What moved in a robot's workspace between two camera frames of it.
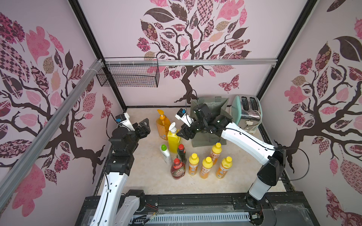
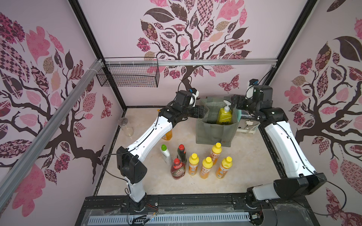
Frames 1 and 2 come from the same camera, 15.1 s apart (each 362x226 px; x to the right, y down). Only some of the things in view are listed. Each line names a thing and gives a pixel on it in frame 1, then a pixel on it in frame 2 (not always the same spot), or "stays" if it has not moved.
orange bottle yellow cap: [207, 164] stays
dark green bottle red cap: [182, 152] stays
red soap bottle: [177, 169] stays
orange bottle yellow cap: [216, 152] stays
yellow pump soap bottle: [173, 139] to [224, 115]
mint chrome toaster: [247, 111] stays
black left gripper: [139, 129] to [199, 113]
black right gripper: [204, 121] to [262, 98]
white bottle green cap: [165, 154] stays
